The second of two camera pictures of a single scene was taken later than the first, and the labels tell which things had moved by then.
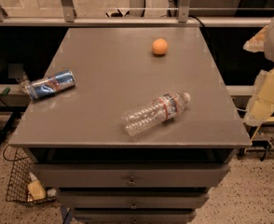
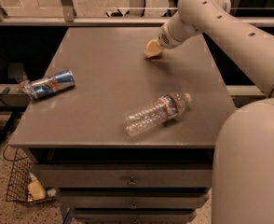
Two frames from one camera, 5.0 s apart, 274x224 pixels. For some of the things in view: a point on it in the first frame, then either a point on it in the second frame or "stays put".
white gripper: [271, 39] -> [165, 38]
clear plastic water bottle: [153, 113] stays put
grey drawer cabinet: [159, 175] stays put
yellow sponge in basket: [36, 190] stays put
